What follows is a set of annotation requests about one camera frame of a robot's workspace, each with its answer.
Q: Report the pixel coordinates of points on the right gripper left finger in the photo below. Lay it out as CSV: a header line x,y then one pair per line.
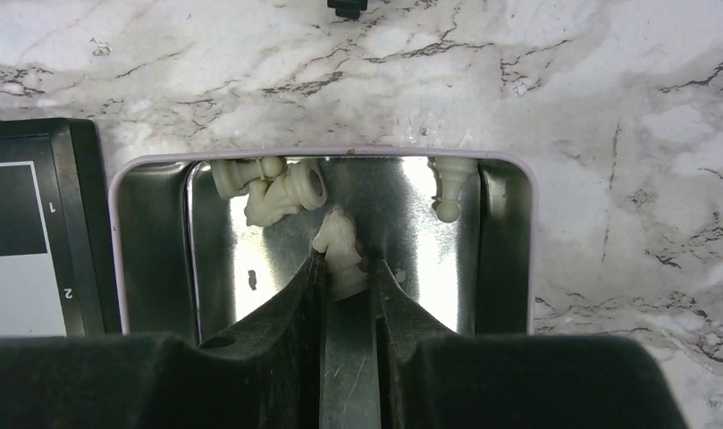
x,y
261,372

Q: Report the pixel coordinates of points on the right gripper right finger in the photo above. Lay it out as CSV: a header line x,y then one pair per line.
x,y
432,377

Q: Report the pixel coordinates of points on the white knight chess piece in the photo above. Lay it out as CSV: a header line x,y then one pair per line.
x,y
337,240

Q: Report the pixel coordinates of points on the lilac tin tray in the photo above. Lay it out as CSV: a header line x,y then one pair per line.
x,y
201,240

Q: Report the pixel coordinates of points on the white pawn in tray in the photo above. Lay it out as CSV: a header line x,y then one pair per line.
x,y
231,177

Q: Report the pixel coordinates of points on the white pawn at tray edge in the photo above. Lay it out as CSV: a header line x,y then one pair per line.
x,y
452,173

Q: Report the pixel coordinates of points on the black white chessboard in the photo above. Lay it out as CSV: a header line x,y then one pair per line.
x,y
56,257

